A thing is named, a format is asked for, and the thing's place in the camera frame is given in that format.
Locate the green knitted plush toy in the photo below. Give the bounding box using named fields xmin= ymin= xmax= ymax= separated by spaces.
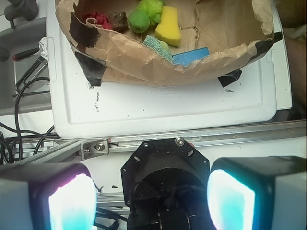
xmin=128 ymin=10 xmax=150 ymax=34

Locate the brown paper bag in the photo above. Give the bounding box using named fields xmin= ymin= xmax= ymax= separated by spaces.
xmin=55 ymin=0 xmax=274 ymax=86

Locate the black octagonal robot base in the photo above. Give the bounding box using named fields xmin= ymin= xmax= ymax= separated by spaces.
xmin=121 ymin=138 xmax=214 ymax=230

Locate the lime green mesh pouf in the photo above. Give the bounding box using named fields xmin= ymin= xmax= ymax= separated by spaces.
xmin=136 ymin=0 xmax=165 ymax=25

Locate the red fabric item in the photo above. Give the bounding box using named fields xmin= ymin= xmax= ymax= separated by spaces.
xmin=83 ymin=11 xmax=113 ymax=30

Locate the black cable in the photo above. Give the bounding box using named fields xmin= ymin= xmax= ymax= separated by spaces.
xmin=0 ymin=78 xmax=57 ymax=166

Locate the blue flat sponge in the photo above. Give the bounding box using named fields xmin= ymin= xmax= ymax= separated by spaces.
xmin=172 ymin=47 xmax=210 ymax=67

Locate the white plastic bin lid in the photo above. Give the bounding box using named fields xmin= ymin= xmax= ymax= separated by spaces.
xmin=46 ymin=0 xmax=292 ymax=139

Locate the blue knitted cloth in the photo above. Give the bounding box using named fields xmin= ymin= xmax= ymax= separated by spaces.
xmin=143 ymin=35 xmax=174 ymax=64

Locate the yellow sponge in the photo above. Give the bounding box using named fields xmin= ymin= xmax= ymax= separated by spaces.
xmin=154 ymin=6 xmax=181 ymax=47

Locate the brown rock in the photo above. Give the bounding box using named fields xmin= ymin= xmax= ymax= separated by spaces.
xmin=107 ymin=11 xmax=128 ymax=32

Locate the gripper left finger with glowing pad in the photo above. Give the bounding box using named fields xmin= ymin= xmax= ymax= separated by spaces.
xmin=0 ymin=163 xmax=97 ymax=230

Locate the aluminium frame rail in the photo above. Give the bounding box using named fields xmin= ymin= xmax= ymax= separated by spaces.
xmin=0 ymin=119 xmax=307 ymax=164

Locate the metal corner bracket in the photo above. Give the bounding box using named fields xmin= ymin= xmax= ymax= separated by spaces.
xmin=80 ymin=140 xmax=109 ymax=160

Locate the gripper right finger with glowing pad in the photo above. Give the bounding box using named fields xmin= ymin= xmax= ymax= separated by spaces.
xmin=207 ymin=156 xmax=307 ymax=230

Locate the crumpled white paper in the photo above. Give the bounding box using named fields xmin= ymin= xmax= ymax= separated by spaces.
xmin=38 ymin=37 xmax=48 ymax=61

